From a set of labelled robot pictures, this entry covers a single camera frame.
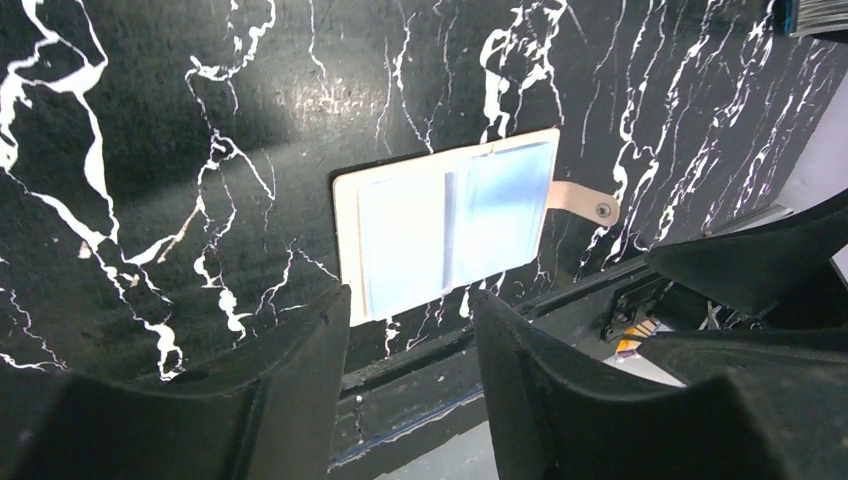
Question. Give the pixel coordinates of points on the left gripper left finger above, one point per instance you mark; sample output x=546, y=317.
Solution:
x=265, y=410

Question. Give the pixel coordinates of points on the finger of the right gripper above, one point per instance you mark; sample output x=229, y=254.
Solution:
x=780, y=273
x=785, y=412

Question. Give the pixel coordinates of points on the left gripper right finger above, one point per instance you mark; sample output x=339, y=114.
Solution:
x=556, y=413

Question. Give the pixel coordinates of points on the beige leather card holder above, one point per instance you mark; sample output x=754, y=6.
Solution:
x=414, y=230

